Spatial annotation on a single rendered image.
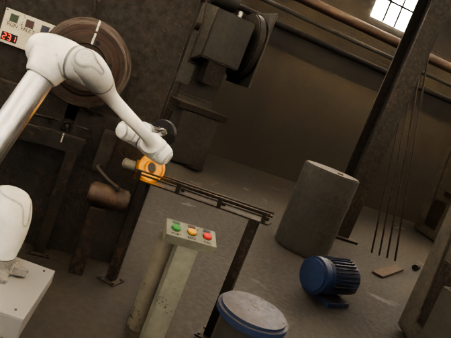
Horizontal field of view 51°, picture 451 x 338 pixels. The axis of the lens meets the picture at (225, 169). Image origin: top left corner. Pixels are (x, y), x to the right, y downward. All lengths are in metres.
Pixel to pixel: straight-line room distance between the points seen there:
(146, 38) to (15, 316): 1.77
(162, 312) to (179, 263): 0.25
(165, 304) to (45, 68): 1.14
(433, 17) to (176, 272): 5.00
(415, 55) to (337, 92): 3.72
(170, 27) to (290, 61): 6.65
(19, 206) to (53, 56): 0.55
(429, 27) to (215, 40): 2.76
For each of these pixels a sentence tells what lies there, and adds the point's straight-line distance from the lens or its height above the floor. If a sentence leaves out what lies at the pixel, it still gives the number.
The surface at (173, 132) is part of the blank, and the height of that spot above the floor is 0.94.
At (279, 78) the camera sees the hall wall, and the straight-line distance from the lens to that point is 9.29.
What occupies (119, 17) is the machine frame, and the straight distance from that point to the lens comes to 2.82.
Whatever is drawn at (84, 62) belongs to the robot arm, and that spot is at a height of 1.16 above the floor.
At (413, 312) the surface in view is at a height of 0.21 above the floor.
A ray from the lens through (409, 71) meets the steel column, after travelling 6.26.
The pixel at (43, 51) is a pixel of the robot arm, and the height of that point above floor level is 1.14.
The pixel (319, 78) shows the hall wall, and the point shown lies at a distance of 9.60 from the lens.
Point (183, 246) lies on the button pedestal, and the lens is 2.11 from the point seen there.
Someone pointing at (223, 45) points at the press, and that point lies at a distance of 6.87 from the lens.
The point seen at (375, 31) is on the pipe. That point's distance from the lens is 9.25.
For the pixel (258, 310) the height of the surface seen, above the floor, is 0.43.
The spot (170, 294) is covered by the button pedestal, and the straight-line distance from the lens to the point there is 2.21.
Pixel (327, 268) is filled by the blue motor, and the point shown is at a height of 0.30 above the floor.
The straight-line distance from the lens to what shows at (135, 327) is 2.45.
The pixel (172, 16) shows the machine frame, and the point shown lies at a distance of 2.83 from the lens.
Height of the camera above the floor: 1.25
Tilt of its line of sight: 9 degrees down
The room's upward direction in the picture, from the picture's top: 21 degrees clockwise
